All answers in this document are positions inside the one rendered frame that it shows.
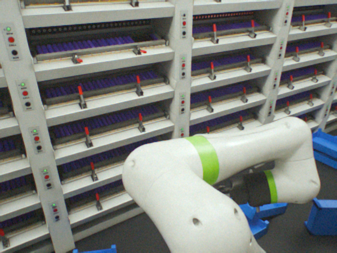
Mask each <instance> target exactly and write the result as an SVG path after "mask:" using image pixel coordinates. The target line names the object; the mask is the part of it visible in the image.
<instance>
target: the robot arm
mask: <svg viewBox="0 0 337 253"><path fill-rule="evenodd" d="M271 161H274V163H275V167H274V169H272V170H266V171H259V172H252V169H251V170H250V172H249V173H245V174H244V175H243V178H242V177H238V178H231V179H230V180H229V185H230V187H229V188H226V186H218V187H213V186H215V185H216V184H218V183H220V182H222V181H224V180H226V179H228V178H230V177H232V176H234V175H236V174H238V173H240V172H242V171H245V170H247V169H250V168H252V167H255V166H258V165H261V164H264V163H267V162H271ZM122 181H123V185H124V188H125V190H126V192H127V193H128V195H129V196H130V197H131V198H132V199H133V200H134V201H135V202H136V203H137V204H138V205H139V206H140V207H141V208H142V209H143V210H144V212H145V213H146V214H147V215H148V216H149V217H150V218H151V220H152V221H153V223H154V224H155V225H156V227H157V228H158V230H159V232H160V233H161V235H162V236H163V238H164V240H165V242H166V244H167V245H168V247H169V249H170V251H171V253H266V252H265V251H264V250H263V249H262V248H261V247H260V246H259V245H258V243H257V242H256V240H255V238H254V236H253V234H252V232H251V230H250V227H249V224H248V221H247V219H246V217H245V215H244V213H243V211H242V210H241V208H240V207H239V205H243V204H247V202H248V204H249V206H251V207H254V208H255V207H256V210H257V212H260V206H263V205H268V204H276V203H297V204H303V203H308V202H310V201H312V200H313V199H314V198H315V197H316V196H317V195H318V193H319V190H320V180H319V176H318V173H317V169H316V165H315V160H314V156H313V147H312V133H311V130H310V128H309V126H308V125H307V123H305V122H304V121H303V120H301V119H299V118H296V117H284V118H281V119H279V120H277V121H274V122H272V123H269V124H266V125H262V126H258V127H256V128H251V129H247V130H242V131H236V132H229V133H219V134H196V135H194V136H192V137H186V138H179V139H172V140H166V141H161V142H156V143H150V144H146V145H143V146H140V147H138V148H137V149H135V150H134V151H133V152H132V153H131V154H130V155H129V156H128V157H127V159H126V161H125V163H124V166H123V170H122ZM231 198H232V199H231Z"/></svg>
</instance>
